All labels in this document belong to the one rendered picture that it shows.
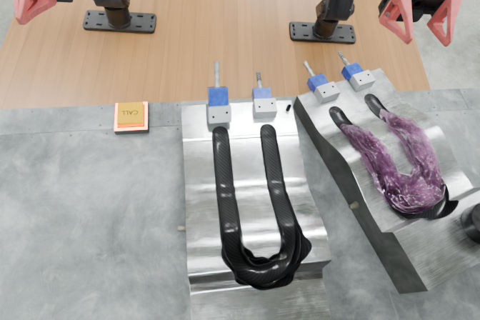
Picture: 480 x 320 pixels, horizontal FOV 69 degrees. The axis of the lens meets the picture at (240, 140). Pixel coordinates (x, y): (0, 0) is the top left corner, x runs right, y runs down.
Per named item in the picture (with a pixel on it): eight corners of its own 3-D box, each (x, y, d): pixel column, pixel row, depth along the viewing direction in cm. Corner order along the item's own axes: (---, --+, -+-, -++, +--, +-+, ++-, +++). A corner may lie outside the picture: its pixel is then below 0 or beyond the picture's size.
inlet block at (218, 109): (203, 61, 78) (206, 62, 73) (226, 61, 79) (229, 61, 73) (206, 118, 81) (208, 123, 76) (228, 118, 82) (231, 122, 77)
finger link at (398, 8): (454, 28, 50) (438, -19, 54) (407, 25, 50) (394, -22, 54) (427, 57, 57) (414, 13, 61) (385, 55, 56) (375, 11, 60)
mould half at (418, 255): (292, 106, 93) (302, 82, 83) (371, 79, 100) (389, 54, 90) (398, 293, 74) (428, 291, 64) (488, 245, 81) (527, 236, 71)
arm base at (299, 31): (366, 25, 98) (361, 6, 101) (296, 21, 97) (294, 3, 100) (355, 44, 105) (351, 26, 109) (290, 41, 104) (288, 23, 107)
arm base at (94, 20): (150, 12, 93) (153, -6, 96) (73, 8, 92) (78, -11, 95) (154, 33, 100) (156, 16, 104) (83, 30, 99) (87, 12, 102)
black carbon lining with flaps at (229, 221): (208, 131, 80) (209, 109, 71) (277, 127, 82) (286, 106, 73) (222, 296, 65) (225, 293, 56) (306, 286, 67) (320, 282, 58)
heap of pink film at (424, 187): (331, 128, 84) (343, 111, 77) (391, 106, 89) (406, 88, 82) (392, 227, 74) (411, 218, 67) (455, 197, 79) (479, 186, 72)
